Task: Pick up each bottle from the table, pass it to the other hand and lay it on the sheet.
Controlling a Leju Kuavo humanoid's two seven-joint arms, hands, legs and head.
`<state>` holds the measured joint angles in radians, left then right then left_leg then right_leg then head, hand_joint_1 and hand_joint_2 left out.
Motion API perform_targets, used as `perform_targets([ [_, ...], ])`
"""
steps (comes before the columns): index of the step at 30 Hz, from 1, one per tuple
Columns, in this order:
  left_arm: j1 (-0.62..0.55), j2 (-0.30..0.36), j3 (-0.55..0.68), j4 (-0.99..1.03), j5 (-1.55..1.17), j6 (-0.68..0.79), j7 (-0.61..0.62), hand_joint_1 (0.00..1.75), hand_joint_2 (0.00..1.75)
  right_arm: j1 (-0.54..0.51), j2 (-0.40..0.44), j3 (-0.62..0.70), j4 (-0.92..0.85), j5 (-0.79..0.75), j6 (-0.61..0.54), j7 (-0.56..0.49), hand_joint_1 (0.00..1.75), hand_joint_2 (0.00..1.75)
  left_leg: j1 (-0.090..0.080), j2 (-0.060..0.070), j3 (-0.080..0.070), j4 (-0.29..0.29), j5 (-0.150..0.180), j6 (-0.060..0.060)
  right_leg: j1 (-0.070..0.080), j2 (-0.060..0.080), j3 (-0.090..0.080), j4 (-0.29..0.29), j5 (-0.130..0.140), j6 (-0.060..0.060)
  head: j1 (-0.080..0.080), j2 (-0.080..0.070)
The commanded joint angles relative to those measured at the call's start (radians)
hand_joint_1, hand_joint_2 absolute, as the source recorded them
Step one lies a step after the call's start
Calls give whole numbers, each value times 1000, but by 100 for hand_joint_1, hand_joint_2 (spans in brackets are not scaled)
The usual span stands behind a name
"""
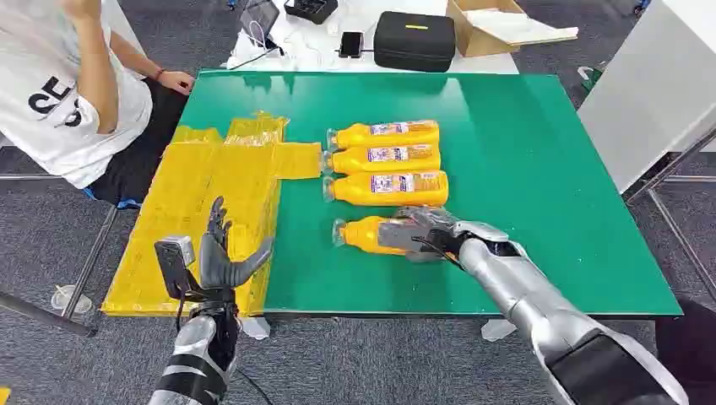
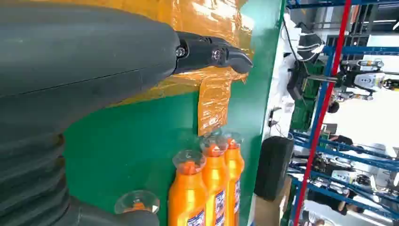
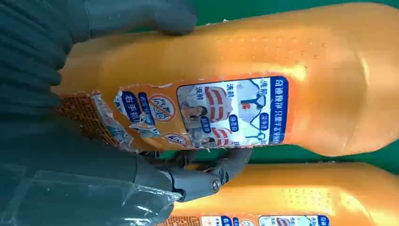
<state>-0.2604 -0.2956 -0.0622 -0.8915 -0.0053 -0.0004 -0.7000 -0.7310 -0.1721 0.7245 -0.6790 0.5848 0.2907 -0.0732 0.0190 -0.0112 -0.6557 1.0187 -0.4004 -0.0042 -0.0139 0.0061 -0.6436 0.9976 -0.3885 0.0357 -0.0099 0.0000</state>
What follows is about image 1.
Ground white foam sheet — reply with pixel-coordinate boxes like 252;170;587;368
464;8;580;47

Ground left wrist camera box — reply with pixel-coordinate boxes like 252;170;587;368
154;235;198;300

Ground person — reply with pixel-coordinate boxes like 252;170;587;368
0;0;195;206

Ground person's left hand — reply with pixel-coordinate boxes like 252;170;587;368
157;69;196;97

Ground black plastic tray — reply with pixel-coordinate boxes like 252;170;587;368
283;0;339;25

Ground black smartphone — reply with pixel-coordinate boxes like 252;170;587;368
339;30;366;59

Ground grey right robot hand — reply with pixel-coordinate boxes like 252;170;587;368
393;205;511;264

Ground yellow plastic sheet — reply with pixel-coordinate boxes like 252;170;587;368
100;111;325;319

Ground metal chair frame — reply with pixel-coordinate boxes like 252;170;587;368
0;173;122;338

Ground black cable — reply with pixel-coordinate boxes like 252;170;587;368
225;46;283;72

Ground clear plastic cup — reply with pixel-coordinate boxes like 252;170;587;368
51;284;94;316

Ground open cardboard box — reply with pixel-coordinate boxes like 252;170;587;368
445;0;580;59

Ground white panel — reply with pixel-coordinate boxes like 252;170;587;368
576;0;716;195

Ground black zip case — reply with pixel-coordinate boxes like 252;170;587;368
372;10;458;73

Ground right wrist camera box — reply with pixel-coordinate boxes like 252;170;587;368
377;219;420;253

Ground white cable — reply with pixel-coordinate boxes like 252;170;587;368
248;19;271;52

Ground dark tablet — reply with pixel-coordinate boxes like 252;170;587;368
238;0;281;45

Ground white table foot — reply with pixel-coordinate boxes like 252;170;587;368
480;318;519;343
239;316;272;342

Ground metal stand legs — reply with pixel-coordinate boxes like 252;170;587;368
622;128;716;304

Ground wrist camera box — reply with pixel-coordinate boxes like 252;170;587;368
154;235;198;300
377;219;420;253

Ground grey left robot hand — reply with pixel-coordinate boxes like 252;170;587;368
198;195;276;292

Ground green table mat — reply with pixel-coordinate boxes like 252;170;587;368
180;69;684;319

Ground orange drink bottle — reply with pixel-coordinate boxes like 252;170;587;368
326;119;441;152
332;216;410;257
323;143;442;176
323;170;450;208

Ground white table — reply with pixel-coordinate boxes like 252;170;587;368
222;0;520;75

